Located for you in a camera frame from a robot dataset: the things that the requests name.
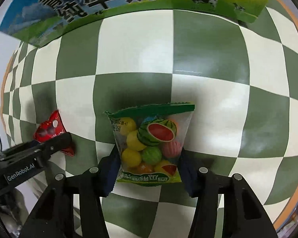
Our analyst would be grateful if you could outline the small red candy packet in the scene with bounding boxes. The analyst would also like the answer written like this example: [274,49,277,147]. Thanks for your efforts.
[33,110,75,156]

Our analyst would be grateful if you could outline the fruit gummy candy packet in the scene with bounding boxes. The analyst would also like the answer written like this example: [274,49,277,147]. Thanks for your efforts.
[106,102,195,186]

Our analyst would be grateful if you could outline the cardboard milk box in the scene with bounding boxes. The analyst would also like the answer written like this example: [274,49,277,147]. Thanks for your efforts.
[0,0,269,47]

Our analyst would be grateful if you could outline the green white checkered mat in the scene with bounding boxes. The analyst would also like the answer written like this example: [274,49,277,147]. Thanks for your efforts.
[1,0,298,228]

